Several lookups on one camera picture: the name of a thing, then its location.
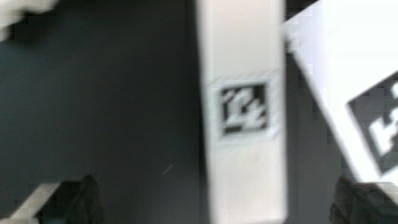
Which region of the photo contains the white left corner block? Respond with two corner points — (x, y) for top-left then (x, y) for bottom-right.
(0, 0), (59, 42)

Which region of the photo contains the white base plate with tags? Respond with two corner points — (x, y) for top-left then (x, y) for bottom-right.
(285, 0), (398, 185)

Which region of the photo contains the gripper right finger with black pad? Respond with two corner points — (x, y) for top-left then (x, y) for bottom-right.
(329, 177), (398, 224)

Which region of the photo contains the white desk leg with tag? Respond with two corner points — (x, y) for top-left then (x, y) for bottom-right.
(198, 0), (288, 224)

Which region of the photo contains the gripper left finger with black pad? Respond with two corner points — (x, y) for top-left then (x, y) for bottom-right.
(6, 173), (105, 224)

